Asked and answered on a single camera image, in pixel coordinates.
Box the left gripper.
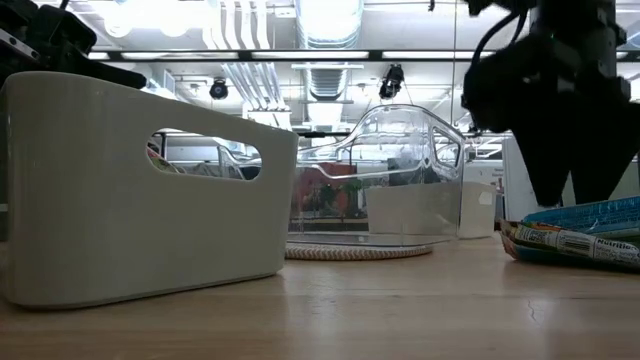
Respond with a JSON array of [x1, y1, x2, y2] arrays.
[[0, 0, 148, 90]]

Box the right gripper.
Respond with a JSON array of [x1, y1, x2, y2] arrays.
[[514, 24, 640, 208]]

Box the blue granola bar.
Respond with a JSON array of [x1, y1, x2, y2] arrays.
[[522, 194, 640, 236]]

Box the green orange granola bar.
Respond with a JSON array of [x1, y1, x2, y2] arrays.
[[498, 218, 640, 269], [512, 243, 640, 275]]

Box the green partition panel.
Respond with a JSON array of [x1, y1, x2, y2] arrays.
[[559, 160, 640, 207]]

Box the black overhead light bar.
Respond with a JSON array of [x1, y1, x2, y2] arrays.
[[87, 48, 640, 63]]

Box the thin vertical pole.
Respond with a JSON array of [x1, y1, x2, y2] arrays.
[[450, 0, 458, 126]]

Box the green plant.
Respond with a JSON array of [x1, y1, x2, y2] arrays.
[[319, 178, 366, 220]]

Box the red background panel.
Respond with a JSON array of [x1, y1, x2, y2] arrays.
[[294, 163, 354, 217]]

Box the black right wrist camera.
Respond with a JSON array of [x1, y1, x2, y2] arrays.
[[459, 38, 534, 135]]

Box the black ceiling camera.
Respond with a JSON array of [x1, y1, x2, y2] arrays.
[[208, 78, 230, 101], [378, 63, 405, 101]]

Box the black camera cable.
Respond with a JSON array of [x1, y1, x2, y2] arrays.
[[469, 9, 524, 69], [508, 12, 530, 49]]

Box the clear plastic handled bin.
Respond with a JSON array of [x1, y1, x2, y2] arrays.
[[287, 103, 467, 247]]

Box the round woven rope mat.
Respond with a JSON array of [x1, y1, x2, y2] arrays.
[[284, 241, 435, 261]]

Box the ribbed silver duct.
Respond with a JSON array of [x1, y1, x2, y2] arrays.
[[307, 67, 349, 101]]

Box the round silver ventilation duct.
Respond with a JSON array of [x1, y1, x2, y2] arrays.
[[294, 0, 365, 50]]

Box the black horizontal rail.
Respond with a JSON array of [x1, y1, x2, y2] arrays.
[[294, 130, 506, 139]]

